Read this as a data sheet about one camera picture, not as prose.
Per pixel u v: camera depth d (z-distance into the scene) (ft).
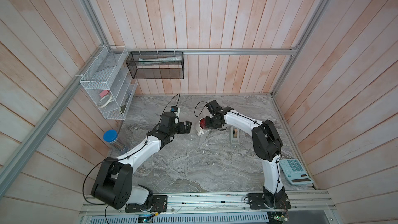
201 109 3.12
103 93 2.71
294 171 2.67
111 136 2.50
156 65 3.48
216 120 2.40
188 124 2.57
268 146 1.76
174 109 2.54
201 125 3.05
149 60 2.96
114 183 1.38
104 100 2.68
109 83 2.26
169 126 2.18
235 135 3.05
